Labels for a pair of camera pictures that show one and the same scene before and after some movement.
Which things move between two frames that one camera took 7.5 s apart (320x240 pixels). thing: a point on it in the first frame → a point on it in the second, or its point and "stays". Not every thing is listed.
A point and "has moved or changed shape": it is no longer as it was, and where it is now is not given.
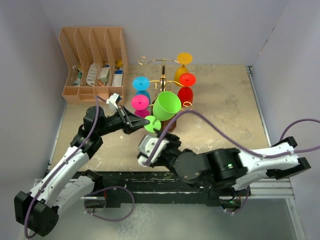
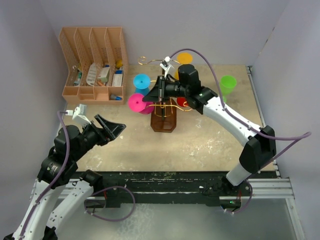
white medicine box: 104,75 stays
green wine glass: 166,105 → 227,83
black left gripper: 124,114 → 113,129
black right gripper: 173,139 → 158,93
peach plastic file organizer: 96,62 stays
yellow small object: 119,63 stays
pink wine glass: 140,103 has moved or changed shape
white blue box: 117,78 stays
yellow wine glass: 183,58 stays
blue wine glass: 141,84 stays
